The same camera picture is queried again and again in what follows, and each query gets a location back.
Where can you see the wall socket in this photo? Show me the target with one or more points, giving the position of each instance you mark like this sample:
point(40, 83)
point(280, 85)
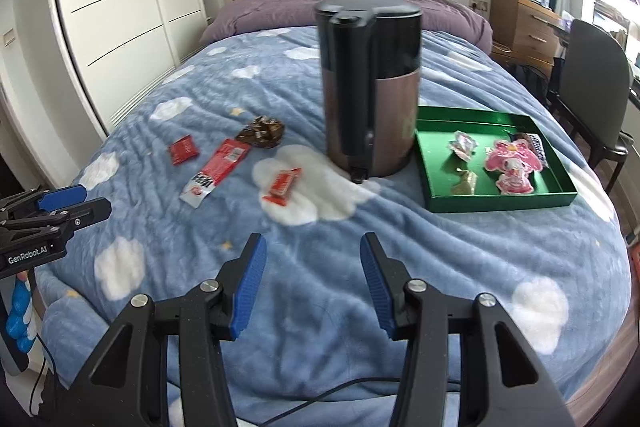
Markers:
point(478, 3)

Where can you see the orange red candy packet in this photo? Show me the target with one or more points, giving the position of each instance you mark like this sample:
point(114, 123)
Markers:
point(281, 187)

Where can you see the wooden nightstand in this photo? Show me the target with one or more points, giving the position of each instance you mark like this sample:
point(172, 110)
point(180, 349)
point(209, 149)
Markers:
point(525, 27)

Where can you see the olive green snack packet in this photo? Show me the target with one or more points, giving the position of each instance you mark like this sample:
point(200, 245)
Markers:
point(467, 184)

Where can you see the purple pillow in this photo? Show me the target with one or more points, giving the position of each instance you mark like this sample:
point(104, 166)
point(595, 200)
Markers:
point(270, 12)

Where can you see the long red white snack packet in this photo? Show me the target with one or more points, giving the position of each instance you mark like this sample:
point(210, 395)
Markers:
point(215, 169)

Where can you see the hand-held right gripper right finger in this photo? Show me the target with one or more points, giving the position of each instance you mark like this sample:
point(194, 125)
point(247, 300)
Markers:
point(380, 287)

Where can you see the small floral white packet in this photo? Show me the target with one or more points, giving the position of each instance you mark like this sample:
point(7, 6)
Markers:
point(462, 144)

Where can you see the pink cartoon character packet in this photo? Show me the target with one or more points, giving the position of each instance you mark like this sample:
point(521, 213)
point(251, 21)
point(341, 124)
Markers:
point(512, 167)

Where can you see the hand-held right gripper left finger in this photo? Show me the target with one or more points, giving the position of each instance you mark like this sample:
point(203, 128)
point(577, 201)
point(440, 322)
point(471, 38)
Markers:
point(247, 287)

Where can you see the white wardrobe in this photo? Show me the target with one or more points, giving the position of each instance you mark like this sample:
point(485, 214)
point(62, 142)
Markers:
point(115, 7)

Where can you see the person's left hand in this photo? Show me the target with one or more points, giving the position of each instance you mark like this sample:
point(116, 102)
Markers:
point(21, 312)

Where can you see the blue cloud print blanket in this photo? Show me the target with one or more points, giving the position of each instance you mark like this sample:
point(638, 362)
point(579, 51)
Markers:
point(310, 257)

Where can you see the green tray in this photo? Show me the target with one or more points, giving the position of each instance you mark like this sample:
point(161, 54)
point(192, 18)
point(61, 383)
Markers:
point(440, 172)

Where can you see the brown crinkled snack wrapper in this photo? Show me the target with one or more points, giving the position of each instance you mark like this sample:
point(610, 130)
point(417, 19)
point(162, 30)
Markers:
point(260, 132)

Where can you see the blue white cookie packet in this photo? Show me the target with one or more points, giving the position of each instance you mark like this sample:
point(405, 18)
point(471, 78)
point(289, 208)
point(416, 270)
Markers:
point(536, 146)

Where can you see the small red snack packet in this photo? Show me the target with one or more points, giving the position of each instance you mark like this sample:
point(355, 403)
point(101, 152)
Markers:
point(183, 150)

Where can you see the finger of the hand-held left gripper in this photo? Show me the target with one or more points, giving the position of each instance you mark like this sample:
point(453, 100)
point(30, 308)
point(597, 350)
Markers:
point(62, 198)
point(85, 213)

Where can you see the dark grey chair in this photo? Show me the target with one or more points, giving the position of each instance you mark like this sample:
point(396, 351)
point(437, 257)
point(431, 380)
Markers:
point(590, 82)

